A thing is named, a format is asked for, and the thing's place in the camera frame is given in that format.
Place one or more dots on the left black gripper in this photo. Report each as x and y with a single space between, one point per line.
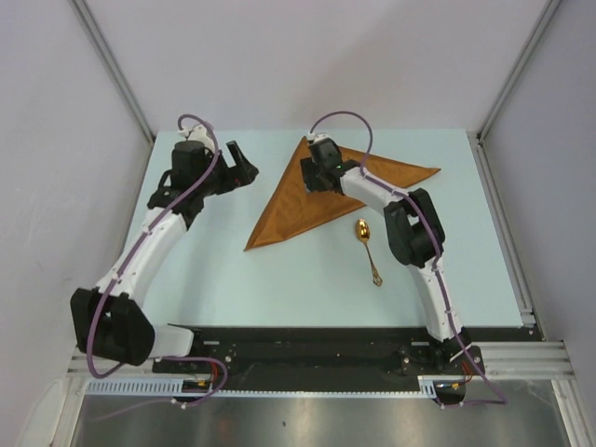
236 176

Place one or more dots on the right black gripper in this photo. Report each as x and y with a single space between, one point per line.
309 168

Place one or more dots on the orange satin napkin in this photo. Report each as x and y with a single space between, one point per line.
291 210

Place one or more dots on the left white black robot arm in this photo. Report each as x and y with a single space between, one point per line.
109 321

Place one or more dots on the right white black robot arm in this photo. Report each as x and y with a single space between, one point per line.
414 233

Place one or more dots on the gold ornate spoon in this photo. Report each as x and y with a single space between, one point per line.
363 234

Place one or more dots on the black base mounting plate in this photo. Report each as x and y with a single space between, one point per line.
316 359

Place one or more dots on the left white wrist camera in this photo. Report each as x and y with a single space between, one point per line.
198 133

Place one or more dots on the left aluminium corner post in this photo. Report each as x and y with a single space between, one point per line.
106 56

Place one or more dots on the aluminium corner post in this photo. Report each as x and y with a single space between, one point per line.
528 49
106 56

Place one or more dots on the white slotted cable duct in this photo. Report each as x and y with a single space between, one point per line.
196 388

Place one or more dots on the aluminium frame rail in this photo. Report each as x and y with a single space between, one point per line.
523 360

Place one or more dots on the right aluminium corner post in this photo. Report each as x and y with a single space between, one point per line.
528 49

